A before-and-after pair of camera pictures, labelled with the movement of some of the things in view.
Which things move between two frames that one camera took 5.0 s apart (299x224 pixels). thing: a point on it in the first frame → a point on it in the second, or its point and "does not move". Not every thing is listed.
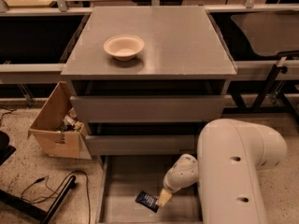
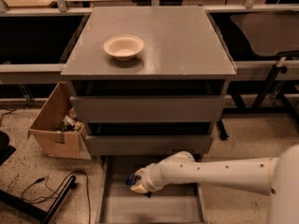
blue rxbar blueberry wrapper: (148, 201) → (133, 179)
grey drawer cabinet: (153, 103) does not move
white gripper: (172, 184) → (151, 179)
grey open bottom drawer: (123, 176) does not move
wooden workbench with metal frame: (68, 0) does not move
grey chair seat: (271, 34) does not move
